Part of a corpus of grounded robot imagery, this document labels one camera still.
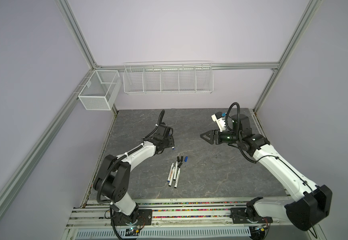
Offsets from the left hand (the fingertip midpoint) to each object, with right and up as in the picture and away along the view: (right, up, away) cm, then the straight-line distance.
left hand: (171, 142), depth 91 cm
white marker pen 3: (+3, -23, -8) cm, 25 cm away
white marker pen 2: (0, -20, -5) cm, 20 cm away
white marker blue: (-1, -18, -3) cm, 18 cm away
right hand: (+17, +5, -17) cm, 25 cm away
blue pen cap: (+9, -11, +3) cm, 15 cm away
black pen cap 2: (+5, -14, 0) cm, 15 cm away
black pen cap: (+4, -11, +3) cm, 12 cm away
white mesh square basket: (-49, +34, +9) cm, 60 cm away
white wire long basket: (-3, +43, +11) cm, 45 cm away
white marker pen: (+2, -17, -2) cm, 18 cm away
